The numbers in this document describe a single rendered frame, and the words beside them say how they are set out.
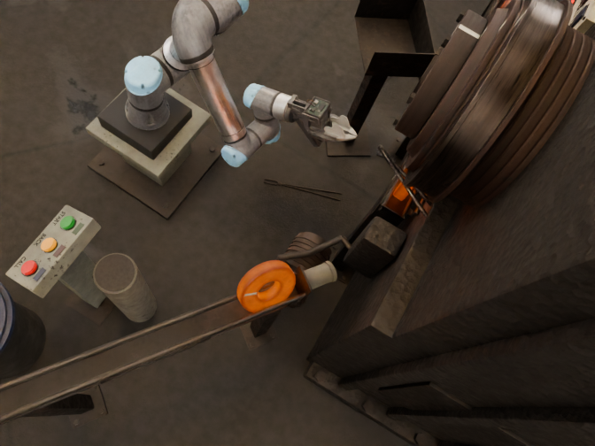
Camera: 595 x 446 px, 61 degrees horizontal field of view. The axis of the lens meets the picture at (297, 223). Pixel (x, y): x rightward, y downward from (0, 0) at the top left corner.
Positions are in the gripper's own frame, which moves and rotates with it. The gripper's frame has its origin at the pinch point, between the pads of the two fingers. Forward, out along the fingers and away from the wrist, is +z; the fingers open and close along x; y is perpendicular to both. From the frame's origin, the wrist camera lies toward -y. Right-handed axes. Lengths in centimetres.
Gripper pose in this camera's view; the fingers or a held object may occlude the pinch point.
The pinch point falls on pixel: (352, 136)
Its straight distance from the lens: 145.1
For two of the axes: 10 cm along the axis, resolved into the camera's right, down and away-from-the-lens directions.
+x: 5.0, -7.8, 3.7
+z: 8.6, 3.9, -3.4
